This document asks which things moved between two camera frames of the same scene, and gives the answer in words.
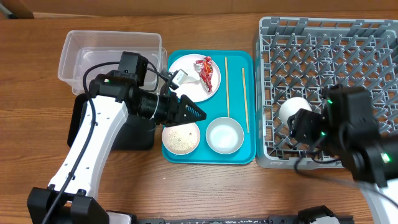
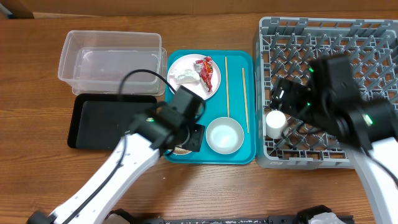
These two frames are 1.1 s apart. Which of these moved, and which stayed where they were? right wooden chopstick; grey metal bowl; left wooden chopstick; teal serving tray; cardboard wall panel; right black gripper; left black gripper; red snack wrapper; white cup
Moved: white cup; right black gripper; left black gripper
Stayed: cardboard wall panel; left wooden chopstick; grey metal bowl; right wooden chopstick; red snack wrapper; teal serving tray
